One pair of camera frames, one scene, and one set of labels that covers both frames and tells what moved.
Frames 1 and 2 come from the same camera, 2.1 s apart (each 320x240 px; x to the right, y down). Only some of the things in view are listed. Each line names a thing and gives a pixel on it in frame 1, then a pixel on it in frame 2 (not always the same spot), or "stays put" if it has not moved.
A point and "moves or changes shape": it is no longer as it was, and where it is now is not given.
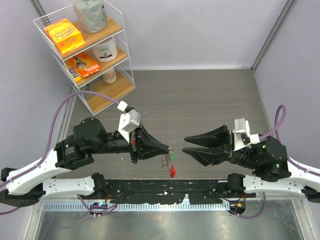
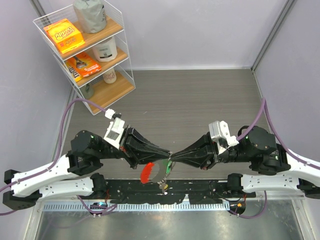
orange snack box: (64, 35) stays put
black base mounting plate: (199, 191) stays put
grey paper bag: (90, 15) stays put
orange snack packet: (84, 63) stays put
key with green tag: (172, 154) moves or changes shape
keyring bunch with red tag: (166, 161) → (155, 172)
